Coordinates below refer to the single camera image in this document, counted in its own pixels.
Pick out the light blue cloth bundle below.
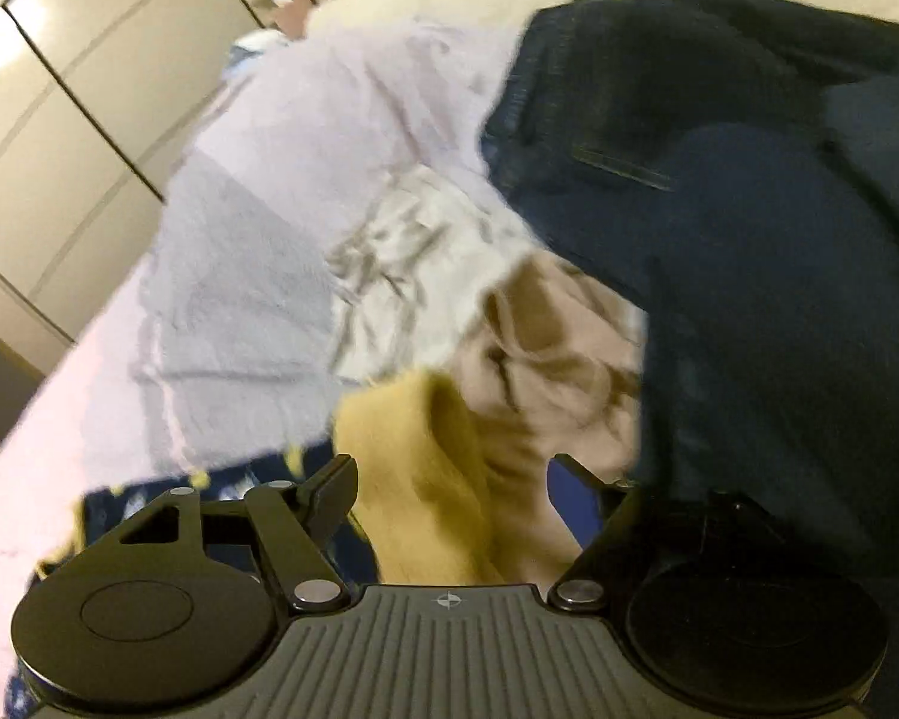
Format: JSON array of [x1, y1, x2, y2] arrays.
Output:
[[225, 30, 289, 76]]

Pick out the beige panelled wardrobe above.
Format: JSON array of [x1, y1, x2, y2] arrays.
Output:
[[0, 0, 271, 376]]

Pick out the dark blue jeans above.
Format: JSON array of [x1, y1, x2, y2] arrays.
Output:
[[479, 0, 899, 587]]

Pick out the beige garment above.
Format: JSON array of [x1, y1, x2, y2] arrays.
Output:
[[449, 250, 649, 585]]

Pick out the bed with striped sheet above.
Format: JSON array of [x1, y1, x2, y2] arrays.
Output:
[[0, 15, 541, 719]]

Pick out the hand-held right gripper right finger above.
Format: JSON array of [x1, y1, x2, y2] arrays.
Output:
[[547, 453, 789, 612]]

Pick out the white patterned cloth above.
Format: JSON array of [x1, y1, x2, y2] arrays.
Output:
[[325, 165, 541, 391]]

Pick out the navy fleece top yellow trim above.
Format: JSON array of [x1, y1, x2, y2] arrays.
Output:
[[0, 370, 511, 719]]

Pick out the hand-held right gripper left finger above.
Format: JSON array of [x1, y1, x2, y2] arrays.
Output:
[[112, 455, 361, 612]]

